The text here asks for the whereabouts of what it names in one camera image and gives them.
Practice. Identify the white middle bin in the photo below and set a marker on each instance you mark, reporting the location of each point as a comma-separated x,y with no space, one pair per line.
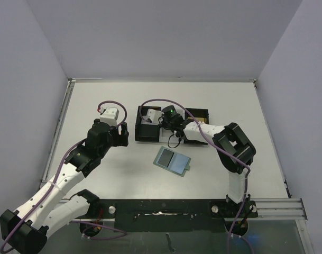
166,136

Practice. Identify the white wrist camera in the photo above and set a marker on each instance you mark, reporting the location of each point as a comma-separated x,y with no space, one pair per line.
109,115
153,116

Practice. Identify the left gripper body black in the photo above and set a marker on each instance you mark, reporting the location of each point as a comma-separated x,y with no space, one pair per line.
121,135

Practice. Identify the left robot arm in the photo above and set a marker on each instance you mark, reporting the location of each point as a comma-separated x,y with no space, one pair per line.
28,228

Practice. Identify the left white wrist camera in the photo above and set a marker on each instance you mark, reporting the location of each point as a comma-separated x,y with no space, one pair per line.
109,115

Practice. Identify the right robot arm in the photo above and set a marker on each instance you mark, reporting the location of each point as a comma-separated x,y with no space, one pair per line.
235,150

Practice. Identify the gold card in bin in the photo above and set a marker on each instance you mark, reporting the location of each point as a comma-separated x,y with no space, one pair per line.
200,119

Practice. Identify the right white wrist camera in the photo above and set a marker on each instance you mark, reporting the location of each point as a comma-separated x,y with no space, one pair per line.
153,116

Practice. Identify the black right bin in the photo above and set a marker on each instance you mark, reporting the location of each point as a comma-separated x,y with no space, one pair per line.
198,112

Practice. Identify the green leather card holder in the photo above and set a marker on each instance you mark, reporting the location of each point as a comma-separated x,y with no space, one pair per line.
179,164

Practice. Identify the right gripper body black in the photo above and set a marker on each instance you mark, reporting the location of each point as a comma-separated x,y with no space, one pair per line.
160,119

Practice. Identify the black left bin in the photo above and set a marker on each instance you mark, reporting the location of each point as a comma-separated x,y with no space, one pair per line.
146,132

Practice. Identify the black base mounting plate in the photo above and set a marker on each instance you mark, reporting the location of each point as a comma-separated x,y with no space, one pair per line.
171,215

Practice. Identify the black bin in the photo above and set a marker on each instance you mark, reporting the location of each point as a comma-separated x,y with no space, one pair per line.
146,132
198,112

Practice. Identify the aluminium front rail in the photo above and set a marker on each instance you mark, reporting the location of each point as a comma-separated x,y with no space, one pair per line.
267,209

